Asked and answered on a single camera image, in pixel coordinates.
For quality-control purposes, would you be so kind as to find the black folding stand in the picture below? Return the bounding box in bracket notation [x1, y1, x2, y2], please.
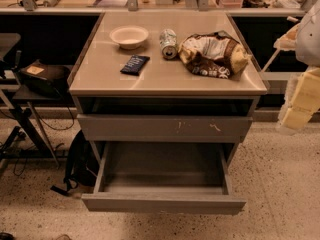
[0, 33, 60, 166]

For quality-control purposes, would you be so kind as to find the grey drawer cabinet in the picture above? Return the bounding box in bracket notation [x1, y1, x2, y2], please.
[69, 10, 267, 160]

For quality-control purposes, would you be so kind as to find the green white soda can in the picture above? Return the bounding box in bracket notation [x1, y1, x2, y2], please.
[159, 29, 178, 60]

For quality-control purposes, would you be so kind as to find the black bag on stand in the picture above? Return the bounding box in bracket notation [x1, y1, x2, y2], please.
[19, 60, 70, 98]

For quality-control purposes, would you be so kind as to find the grey drawer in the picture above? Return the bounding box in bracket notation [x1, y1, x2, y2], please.
[77, 114, 252, 143]
[82, 142, 246, 215]

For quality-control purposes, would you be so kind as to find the brown yellow chip bag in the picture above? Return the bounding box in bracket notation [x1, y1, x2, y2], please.
[178, 31, 251, 79]

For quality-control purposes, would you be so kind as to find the dark blue snack packet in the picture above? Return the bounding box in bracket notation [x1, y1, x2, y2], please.
[120, 55, 150, 76]

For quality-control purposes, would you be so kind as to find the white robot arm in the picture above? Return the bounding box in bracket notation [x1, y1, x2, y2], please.
[274, 0, 320, 135]

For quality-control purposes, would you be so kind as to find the white paper bowl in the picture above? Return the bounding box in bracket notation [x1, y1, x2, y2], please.
[109, 26, 149, 50]

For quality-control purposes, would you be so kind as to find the black backpack on floor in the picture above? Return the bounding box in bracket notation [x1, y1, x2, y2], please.
[51, 131, 99, 196]

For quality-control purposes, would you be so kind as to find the white-tipped grey stick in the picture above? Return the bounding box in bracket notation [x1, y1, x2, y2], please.
[262, 16, 300, 72]

